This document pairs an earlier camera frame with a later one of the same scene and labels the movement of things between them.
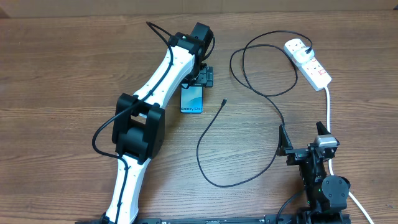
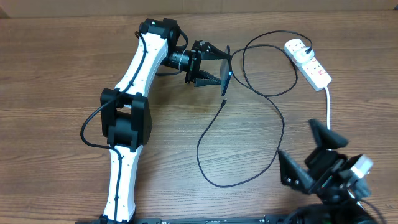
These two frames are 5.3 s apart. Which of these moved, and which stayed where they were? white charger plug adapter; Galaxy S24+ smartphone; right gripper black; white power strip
Moved: right gripper black; Galaxy S24+ smartphone
Stayed: white charger plug adapter; white power strip
